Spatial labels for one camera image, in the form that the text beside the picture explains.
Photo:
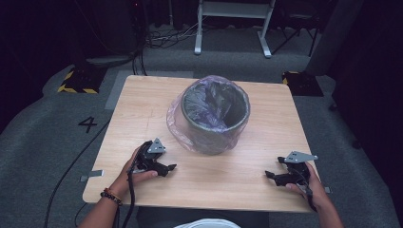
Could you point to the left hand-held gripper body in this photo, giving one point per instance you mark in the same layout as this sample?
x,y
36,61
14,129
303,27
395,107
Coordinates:
x,y
149,158

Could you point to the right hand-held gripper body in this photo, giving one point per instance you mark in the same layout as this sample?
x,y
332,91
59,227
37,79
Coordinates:
x,y
299,172

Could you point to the purple plastic bag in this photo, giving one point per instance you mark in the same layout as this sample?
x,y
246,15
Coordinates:
x,y
177,123

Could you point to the green plastic bucket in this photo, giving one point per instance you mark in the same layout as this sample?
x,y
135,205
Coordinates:
x,y
206,139

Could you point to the person's right hand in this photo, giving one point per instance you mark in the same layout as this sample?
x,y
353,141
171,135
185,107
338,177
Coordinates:
x,y
316,193

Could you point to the person's left hand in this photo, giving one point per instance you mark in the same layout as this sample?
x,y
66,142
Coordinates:
x,y
123,182

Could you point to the small grey tape piece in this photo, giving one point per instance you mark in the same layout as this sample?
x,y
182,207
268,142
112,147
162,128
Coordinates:
x,y
327,190

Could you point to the grey tape strip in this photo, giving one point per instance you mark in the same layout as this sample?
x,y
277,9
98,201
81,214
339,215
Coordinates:
x,y
93,174

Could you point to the grey column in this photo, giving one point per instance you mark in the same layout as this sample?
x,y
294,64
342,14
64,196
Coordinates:
x,y
332,38

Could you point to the black chair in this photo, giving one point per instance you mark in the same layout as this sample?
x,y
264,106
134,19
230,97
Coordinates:
x,y
297,19

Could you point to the white desk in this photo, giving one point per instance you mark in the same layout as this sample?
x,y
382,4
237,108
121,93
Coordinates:
x,y
234,9

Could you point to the black yellow striped base plate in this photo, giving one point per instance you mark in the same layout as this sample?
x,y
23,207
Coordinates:
x,y
302,84
82,80

